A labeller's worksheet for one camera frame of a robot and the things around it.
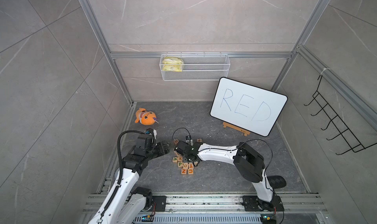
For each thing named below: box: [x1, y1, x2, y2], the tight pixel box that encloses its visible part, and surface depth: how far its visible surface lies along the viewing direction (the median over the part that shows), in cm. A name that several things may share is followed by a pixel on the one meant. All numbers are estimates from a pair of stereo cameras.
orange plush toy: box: [134, 107, 160, 126], surface depth 103 cm
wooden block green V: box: [172, 156, 179, 164], surface depth 87 cm
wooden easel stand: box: [222, 121, 251, 137], surface depth 100 cm
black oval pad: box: [266, 174, 287, 190], surface depth 79 cm
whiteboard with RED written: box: [209, 76, 288, 138], surface depth 93 cm
